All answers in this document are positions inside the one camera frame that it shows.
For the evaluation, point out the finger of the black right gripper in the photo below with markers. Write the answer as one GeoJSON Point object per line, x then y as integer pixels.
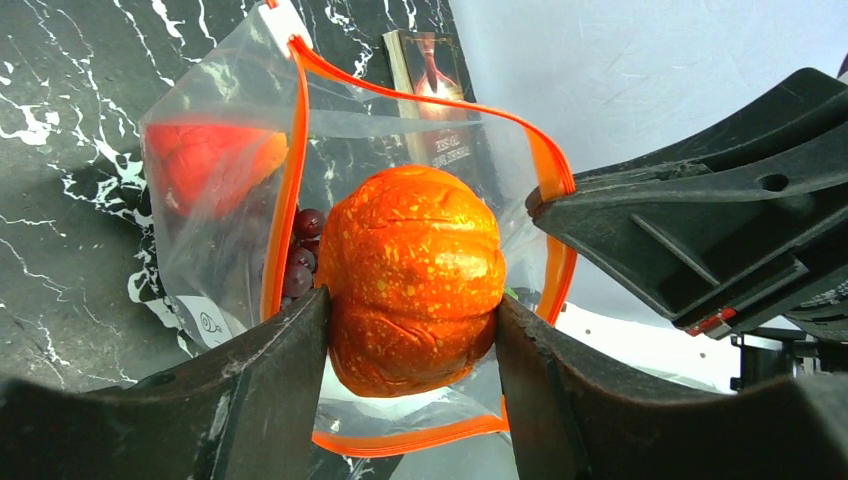
{"type": "Point", "coordinates": [731, 227]}

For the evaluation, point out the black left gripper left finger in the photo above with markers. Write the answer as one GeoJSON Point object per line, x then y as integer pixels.
{"type": "Point", "coordinates": [166, 411]}

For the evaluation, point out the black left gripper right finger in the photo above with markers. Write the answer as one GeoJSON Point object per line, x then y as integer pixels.
{"type": "Point", "coordinates": [576, 413]}

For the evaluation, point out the clear zip top bag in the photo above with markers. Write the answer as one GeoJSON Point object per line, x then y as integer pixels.
{"type": "Point", "coordinates": [263, 127]}

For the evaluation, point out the brown book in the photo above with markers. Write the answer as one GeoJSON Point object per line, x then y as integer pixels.
{"type": "Point", "coordinates": [428, 64]}

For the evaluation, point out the red grape bunch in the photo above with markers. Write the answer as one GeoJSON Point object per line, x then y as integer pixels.
{"type": "Point", "coordinates": [302, 259]}

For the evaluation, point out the orange tangerine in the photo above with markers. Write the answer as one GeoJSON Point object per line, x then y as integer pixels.
{"type": "Point", "coordinates": [413, 265]}

